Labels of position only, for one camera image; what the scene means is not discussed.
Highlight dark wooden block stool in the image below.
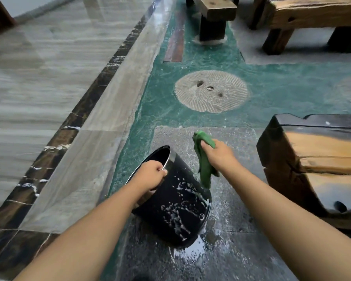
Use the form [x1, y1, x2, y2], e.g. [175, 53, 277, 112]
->
[256, 114, 351, 231]

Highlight rustic wooden bench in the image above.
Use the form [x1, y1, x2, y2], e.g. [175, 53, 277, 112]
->
[249, 0, 351, 55]

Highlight person's left hand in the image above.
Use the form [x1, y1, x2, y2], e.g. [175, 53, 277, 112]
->
[129, 160, 168, 193]

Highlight green cleaning cloth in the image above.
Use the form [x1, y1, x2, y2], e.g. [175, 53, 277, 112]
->
[192, 131, 220, 189]

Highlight person's right forearm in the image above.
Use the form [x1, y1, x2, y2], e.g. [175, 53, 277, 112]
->
[218, 165, 351, 281]

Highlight person's right hand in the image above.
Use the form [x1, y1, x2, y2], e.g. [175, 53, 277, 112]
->
[200, 139, 241, 176]

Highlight person's left forearm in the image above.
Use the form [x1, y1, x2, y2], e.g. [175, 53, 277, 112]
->
[13, 184, 148, 281]

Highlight round carved stone millstone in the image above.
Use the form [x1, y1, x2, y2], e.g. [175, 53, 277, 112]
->
[174, 70, 249, 113]

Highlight embedded wooden plank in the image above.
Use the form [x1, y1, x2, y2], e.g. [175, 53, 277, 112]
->
[163, 6, 188, 63]

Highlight black round bin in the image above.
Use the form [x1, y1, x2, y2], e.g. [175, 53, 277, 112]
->
[125, 146, 212, 248]

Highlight rustic wooden table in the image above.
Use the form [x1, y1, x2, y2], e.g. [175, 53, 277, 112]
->
[186, 0, 240, 42]

